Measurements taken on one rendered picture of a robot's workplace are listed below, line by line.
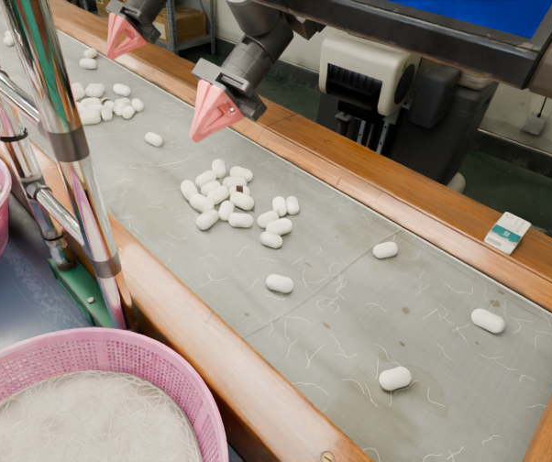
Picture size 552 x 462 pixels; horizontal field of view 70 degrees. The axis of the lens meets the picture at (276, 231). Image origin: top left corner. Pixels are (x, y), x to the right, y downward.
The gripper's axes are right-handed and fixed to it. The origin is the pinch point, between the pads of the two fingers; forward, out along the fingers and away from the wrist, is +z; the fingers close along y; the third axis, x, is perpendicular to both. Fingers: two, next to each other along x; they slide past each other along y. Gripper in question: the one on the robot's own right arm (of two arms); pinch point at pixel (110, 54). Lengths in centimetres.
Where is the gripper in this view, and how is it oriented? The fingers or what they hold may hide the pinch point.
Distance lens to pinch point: 91.2
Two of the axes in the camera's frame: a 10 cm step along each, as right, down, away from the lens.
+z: -5.7, 8.2, 0.1
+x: 3.9, 2.6, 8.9
